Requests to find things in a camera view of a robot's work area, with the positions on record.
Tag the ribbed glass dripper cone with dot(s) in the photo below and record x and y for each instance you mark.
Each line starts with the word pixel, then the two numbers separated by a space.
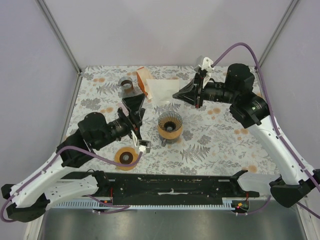
pixel 170 121

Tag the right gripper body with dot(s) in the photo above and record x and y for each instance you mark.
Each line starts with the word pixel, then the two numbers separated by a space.
pixel 200 80

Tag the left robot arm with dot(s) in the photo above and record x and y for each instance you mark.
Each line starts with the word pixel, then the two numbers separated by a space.
pixel 32 197

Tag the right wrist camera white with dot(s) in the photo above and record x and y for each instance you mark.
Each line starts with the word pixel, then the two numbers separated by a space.
pixel 204 63

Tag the white paper coffee filter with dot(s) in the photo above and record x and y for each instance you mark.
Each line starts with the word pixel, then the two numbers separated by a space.
pixel 160 91

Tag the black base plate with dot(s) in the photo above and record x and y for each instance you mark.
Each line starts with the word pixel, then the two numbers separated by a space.
pixel 126 185

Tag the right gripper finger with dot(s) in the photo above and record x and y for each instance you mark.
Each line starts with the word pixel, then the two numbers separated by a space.
pixel 189 88
pixel 187 97

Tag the aluminium frame rail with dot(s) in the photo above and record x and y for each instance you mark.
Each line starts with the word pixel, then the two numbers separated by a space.
pixel 59 35

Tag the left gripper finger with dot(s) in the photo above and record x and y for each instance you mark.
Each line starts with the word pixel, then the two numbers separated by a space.
pixel 134 103
pixel 139 115

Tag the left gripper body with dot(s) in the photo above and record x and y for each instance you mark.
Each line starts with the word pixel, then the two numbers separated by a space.
pixel 130 124

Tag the glass coffee server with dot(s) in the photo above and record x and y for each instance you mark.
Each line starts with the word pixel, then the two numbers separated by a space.
pixel 164 141

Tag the floral table mat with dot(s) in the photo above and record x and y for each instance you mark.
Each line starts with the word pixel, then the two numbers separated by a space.
pixel 212 142

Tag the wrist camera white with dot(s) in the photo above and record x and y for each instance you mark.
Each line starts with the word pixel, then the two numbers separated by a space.
pixel 141 145
pixel 204 63

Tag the white cable duct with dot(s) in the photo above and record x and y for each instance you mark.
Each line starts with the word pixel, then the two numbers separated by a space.
pixel 227 204

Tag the glass carafe brown band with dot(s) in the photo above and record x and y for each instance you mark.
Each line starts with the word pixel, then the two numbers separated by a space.
pixel 127 87

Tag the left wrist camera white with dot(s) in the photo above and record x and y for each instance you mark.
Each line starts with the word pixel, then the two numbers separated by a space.
pixel 141 145

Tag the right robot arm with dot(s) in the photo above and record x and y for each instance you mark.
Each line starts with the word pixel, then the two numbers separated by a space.
pixel 297 178

